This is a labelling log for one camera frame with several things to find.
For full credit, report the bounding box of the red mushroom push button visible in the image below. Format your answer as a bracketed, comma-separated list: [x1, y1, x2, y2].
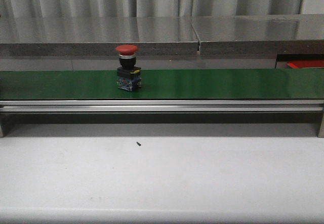
[116, 45, 142, 92]

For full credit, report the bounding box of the grey stone counter left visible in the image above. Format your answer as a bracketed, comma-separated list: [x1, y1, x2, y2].
[1, 17, 199, 71]

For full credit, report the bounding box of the grey stone counter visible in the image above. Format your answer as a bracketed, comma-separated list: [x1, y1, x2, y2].
[191, 14, 323, 68]
[1, 17, 199, 71]

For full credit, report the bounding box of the grey stone counter right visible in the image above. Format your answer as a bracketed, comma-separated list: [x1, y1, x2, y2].
[191, 14, 323, 68]

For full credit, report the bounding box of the green conveyor belt unit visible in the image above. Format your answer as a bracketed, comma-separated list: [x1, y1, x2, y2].
[1, 68, 323, 137]

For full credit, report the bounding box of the red plastic tray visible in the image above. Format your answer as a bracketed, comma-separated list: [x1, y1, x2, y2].
[287, 60, 324, 69]

